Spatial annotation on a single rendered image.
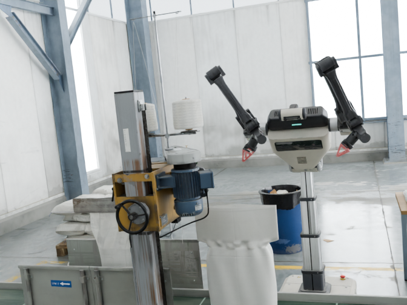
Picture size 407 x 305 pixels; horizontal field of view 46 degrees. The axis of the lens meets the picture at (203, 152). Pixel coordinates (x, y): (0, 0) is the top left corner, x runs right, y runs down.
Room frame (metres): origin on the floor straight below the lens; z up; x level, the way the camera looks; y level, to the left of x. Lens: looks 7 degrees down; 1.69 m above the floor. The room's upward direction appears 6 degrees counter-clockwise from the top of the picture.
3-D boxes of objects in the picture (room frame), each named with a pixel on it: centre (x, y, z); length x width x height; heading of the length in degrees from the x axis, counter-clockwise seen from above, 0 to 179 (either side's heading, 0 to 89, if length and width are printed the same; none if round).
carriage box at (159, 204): (2.57, 0.32, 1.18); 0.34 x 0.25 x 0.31; 161
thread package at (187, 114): (2.61, 0.07, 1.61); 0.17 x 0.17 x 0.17
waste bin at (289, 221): (4.94, -0.78, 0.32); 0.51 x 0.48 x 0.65; 161
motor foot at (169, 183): (2.46, 0.20, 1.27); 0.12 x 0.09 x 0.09; 161
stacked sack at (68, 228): (5.67, 1.54, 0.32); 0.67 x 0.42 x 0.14; 165
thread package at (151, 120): (2.69, 0.31, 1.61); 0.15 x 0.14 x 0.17; 71
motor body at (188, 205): (2.47, 0.10, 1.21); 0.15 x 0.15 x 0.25
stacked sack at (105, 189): (6.21, 1.19, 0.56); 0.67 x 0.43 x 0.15; 71
